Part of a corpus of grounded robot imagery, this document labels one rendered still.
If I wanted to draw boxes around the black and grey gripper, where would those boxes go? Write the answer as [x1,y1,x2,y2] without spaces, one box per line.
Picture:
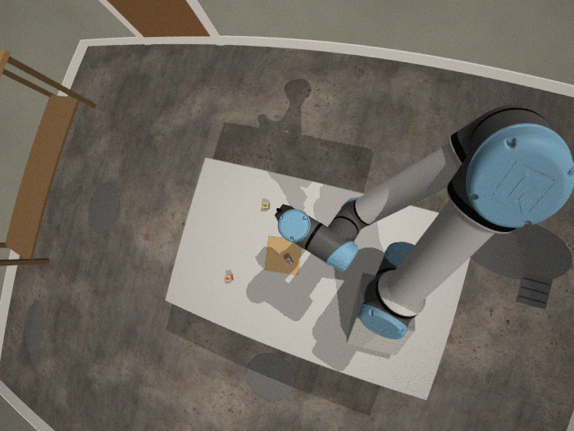
[275,204,294,221]

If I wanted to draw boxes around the tan flat mat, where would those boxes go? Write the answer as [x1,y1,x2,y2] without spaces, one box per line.
[265,236,302,275]

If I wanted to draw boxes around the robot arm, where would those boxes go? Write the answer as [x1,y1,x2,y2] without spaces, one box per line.
[278,105,574,339]

